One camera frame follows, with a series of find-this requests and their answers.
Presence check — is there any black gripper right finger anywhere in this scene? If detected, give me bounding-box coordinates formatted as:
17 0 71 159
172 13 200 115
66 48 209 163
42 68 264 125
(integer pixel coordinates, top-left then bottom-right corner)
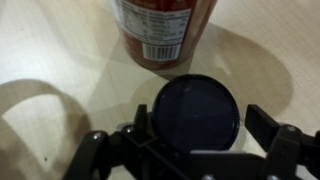
245 104 320 180

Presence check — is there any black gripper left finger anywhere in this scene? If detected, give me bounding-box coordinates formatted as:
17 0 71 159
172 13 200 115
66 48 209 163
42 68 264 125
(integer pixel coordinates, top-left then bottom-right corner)
62 103 161 180

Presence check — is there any black jar lid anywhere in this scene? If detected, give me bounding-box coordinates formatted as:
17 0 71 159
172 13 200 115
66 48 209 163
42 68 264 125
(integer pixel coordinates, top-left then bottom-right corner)
151 74 240 154

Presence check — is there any red sauce glass jar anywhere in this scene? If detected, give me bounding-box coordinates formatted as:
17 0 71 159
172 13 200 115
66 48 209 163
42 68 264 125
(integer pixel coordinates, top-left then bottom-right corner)
110 0 218 69

